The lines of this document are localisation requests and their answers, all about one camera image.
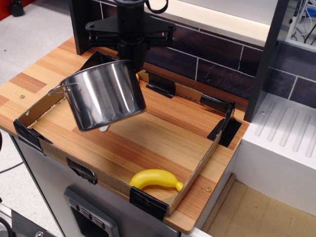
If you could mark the shiny metal pot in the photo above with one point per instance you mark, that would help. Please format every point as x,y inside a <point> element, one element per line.
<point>102,94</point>

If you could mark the dark grey vertical post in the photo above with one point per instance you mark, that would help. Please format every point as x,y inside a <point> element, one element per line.
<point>257,93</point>

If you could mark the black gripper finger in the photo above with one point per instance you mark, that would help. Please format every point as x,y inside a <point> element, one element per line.
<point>137,61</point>

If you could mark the cardboard fence with black tape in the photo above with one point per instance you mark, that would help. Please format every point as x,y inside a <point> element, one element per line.
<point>190,135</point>

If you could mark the white sink drainboard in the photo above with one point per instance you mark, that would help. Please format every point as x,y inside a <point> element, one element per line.
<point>277,155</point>

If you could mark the yellow plastic banana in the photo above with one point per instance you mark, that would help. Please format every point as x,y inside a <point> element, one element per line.
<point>158,177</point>

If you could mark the dark left shelf post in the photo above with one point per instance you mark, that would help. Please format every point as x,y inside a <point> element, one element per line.
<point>81,14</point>

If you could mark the grey cabinet control panel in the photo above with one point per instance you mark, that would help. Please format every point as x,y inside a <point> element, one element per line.
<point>90,220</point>

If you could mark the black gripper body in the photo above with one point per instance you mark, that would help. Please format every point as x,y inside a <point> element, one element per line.
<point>132,31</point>

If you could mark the white-tipped gripper finger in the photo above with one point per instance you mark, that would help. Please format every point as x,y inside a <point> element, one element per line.
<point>104,128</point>

